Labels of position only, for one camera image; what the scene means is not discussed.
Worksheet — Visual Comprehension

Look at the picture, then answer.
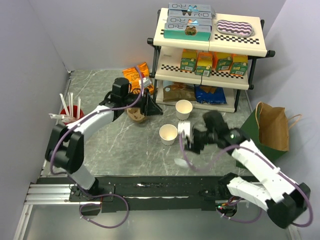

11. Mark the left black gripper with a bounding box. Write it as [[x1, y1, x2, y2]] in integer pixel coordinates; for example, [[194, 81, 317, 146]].
[[122, 88, 163, 117]]

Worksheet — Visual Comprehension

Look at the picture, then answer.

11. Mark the brown cardboard cup carrier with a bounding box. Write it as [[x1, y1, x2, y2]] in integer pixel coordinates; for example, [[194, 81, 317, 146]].
[[126, 107, 147, 123]]

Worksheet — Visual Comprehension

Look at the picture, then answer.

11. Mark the white paper coffee cup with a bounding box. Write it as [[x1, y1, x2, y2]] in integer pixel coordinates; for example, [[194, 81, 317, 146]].
[[159, 124, 178, 146]]

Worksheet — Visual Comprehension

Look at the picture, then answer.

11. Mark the white plastic cup lid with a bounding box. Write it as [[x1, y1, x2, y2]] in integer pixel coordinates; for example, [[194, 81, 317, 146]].
[[174, 158, 193, 168]]

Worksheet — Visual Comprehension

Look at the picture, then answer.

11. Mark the brown paper bag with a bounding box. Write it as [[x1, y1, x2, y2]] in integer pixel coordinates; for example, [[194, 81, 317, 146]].
[[255, 101, 302, 152]]

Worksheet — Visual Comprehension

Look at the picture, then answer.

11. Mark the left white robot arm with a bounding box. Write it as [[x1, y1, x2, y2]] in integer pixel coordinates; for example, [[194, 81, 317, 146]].
[[45, 77, 163, 201]]

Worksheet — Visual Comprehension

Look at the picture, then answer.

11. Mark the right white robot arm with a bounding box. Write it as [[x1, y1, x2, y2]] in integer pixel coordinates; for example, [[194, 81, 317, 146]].
[[181, 110, 314, 229]]

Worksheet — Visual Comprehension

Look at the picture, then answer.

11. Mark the brown snack bag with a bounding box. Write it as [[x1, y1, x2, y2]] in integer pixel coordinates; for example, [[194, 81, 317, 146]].
[[162, 80, 196, 102]]

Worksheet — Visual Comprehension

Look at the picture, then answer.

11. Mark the orange kettle chips bag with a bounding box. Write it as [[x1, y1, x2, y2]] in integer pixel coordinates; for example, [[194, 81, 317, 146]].
[[122, 62, 151, 95]]

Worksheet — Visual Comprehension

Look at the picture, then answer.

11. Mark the blue snack bag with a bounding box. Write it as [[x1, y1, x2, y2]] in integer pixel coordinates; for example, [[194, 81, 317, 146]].
[[194, 85, 227, 105]]

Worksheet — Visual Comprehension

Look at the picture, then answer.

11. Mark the dark green paper bag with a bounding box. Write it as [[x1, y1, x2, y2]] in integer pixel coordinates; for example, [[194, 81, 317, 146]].
[[240, 109, 288, 162]]

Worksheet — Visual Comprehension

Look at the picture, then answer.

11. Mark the green juice carton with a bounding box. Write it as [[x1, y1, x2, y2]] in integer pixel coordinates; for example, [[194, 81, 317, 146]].
[[213, 52, 233, 72], [229, 54, 248, 76], [180, 49, 198, 72]]

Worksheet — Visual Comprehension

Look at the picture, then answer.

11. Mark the cream three-tier shelf rack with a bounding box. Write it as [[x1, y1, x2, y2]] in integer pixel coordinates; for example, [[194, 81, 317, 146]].
[[147, 7, 275, 113]]

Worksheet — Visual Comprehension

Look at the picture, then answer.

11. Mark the red straw holder cup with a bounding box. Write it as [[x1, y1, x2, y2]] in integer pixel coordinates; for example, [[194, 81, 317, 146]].
[[62, 105, 85, 125]]

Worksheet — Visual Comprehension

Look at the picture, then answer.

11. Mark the teal front R&O box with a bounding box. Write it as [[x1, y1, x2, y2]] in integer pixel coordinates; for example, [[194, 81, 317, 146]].
[[163, 23, 212, 42]]

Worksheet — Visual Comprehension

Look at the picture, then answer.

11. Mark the grey back R&O box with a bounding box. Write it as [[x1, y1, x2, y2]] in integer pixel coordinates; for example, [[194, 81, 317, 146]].
[[168, 2, 216, 19]]

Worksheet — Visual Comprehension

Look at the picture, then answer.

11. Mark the purple wavy pattern pouch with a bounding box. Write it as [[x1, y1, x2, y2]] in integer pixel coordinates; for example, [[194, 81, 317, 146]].
[[216, 19, 255, 38]]

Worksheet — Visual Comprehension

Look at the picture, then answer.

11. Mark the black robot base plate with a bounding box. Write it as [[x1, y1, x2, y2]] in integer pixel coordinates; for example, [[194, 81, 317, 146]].
[[36, 176, 248, 217]]

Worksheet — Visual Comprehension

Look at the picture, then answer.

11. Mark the aluminium rail frame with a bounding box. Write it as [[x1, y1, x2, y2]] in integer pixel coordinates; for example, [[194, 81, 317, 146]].
[[13, 182, 301, 240]]

